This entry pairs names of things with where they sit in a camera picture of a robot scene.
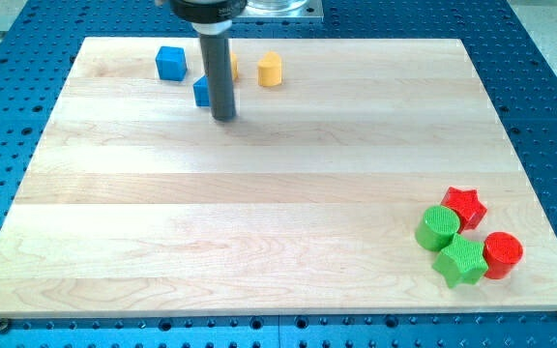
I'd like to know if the black robot arm flange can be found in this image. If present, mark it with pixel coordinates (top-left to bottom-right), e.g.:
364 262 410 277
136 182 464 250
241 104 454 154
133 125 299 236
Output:
167 0 248 24

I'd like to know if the red star block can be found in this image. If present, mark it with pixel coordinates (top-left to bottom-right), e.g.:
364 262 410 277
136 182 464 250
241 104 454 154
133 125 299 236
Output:
441 187 487 234

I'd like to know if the green star block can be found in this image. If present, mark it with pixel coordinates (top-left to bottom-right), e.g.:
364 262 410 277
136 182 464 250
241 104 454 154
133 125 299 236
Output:
432 234 488 288

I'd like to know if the wooden board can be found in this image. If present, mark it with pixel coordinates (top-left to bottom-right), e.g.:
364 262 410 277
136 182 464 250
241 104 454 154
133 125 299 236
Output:
0 37 557 318

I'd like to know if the yellow heart block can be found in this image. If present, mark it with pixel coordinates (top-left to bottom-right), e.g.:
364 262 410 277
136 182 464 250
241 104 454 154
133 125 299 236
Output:
257 51 282 87

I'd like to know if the blue block behind tool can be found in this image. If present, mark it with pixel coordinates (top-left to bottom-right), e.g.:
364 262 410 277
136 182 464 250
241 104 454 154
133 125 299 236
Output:
192 75 210 107

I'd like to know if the yellow block behind tool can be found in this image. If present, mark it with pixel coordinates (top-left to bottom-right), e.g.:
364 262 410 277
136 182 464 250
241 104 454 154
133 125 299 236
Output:
230 52 239 81

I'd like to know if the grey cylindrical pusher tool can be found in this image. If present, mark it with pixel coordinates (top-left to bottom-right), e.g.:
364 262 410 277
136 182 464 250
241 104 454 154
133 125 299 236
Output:
192 20 236 122

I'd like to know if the blue cube block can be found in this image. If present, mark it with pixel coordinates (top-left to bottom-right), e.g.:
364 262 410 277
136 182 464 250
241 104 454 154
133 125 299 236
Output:
155 46 188 81

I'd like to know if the green cylinder block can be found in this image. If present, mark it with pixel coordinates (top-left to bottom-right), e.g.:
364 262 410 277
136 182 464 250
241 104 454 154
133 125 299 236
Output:
415 205 460 251

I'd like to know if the red cylinder block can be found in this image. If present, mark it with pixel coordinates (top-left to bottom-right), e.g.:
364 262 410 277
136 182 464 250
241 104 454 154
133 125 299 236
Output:
483 231 524 279

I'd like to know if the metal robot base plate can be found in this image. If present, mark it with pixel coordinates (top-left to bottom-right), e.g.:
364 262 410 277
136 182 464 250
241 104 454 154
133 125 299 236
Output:
234 0 324 23

